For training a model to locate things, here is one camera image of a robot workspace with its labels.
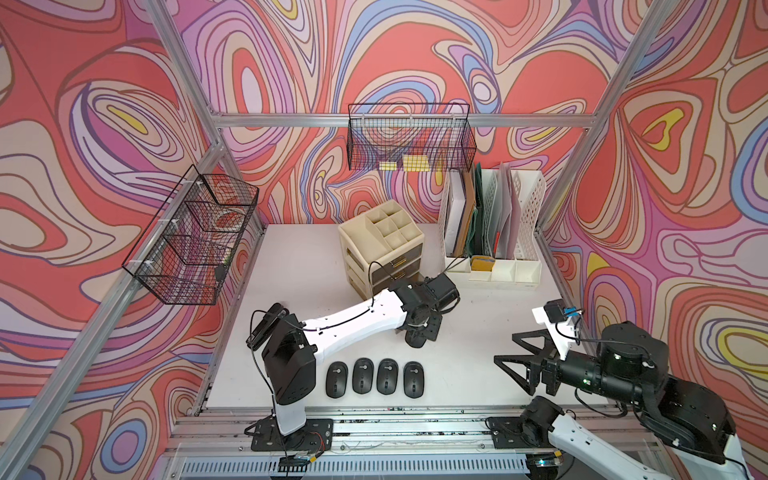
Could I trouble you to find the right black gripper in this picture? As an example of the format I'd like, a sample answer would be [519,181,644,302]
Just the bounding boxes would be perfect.
[495,329,647,409]

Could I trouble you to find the black wireless mouse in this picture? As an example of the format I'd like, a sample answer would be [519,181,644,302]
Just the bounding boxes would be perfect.
[325,361,348,399]
[403,361,425,399]
[376,358,399,395]
[405,327,427,349]
[352,357,374,395]

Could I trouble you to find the grey transparent drawer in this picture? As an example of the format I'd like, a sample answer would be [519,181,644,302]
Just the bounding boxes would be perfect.
[371,260,421,294]
[371,244,423,273]

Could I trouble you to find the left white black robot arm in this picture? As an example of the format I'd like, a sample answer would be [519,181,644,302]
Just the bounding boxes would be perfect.
[245,273,460,436]

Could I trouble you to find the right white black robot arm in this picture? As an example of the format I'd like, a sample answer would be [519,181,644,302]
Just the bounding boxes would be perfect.
[494,322,750,479]

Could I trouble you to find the cream drawer organizer cabinet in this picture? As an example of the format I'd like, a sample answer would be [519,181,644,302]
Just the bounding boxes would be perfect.
[338,200,424,299]

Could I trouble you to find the green folder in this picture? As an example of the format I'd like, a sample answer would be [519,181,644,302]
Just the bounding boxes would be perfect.
[467,164,485,256]

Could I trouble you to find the white file organizer rack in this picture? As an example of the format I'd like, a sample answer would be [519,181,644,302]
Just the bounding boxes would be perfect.
[438,165,546,290]

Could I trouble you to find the black stapler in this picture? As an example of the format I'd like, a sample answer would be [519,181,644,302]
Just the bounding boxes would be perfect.
[246,302,290,351]

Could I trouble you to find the yellow sticky notes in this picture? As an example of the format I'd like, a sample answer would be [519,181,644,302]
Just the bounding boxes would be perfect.
[378,154,432,173]

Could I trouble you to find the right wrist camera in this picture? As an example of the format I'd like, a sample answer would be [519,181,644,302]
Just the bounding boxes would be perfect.
[532,299,582,360]

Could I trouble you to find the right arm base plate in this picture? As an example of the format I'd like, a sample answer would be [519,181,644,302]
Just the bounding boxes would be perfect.
[485,417,543,450]

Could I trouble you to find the aluminium front rail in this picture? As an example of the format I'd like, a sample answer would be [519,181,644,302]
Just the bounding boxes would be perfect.
[161,405,667,480]

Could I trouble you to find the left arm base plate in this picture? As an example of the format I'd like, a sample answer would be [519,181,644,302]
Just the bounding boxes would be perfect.
[244,416,334,454]

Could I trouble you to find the back black wire basket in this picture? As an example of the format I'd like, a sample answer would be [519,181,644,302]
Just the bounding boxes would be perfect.
[346,100,477,172]

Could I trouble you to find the black wire basket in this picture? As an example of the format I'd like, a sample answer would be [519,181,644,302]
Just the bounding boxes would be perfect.
[346,100,477,172]
[122,166,259,305]

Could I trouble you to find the left black wire basket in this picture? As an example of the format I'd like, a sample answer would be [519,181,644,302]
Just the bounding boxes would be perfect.
[122,166,259,305]

